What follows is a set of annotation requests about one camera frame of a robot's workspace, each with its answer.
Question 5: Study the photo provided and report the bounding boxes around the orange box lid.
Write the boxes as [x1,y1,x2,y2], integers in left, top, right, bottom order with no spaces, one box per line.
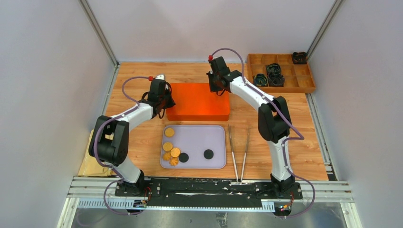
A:
[166,83,230,115]

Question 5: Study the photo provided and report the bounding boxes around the metal tongs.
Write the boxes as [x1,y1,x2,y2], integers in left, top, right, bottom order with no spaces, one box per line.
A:
[227,125,251,184]

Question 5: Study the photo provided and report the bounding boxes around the orange cookie box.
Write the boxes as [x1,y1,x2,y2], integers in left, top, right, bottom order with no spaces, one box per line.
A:
[167,113,230,121]

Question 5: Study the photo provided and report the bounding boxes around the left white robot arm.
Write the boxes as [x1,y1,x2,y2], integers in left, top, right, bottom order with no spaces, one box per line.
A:
[88,74,175,196]

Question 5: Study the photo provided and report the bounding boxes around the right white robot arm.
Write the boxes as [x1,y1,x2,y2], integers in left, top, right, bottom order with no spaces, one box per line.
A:
[207,56,295,199]

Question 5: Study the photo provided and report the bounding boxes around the round yellow biscuit top-left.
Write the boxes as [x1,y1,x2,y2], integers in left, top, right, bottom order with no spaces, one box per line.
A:
[164,128,175,137]

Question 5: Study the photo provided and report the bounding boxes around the black coiled item left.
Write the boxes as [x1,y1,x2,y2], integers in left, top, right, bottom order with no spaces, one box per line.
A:
[253,74,269,87]

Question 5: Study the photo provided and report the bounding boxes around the black coiled item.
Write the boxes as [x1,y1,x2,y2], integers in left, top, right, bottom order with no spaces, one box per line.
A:
[253,74,269,87]
[268,74,285,87]
[266,63,281,75]

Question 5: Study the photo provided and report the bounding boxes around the black coiled item top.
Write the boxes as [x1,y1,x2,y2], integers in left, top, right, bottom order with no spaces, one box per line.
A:
[266,63,281,75]

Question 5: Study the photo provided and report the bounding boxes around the black coiled item right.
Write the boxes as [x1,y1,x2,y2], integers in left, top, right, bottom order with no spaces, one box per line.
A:
[268,74,285,87]

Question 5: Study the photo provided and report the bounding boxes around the swirl butter cookie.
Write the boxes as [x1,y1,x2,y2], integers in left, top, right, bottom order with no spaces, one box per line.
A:
[169,157,179,167]
[163,152,172,161]

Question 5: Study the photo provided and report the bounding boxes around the black sandwich cookie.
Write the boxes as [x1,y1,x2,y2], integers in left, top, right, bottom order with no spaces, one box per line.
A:
[203,149,214,160]
[178,152,189,163]

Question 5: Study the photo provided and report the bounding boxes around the wooden compartment organizer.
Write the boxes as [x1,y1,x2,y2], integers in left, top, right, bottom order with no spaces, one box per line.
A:
[246,54,316,94]

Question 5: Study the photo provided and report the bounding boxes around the yellow cloth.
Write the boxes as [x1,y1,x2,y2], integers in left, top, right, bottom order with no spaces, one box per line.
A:
[78,130,115,177]

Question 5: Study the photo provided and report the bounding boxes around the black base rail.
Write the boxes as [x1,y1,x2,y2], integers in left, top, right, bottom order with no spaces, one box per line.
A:
[67,177,354,212]

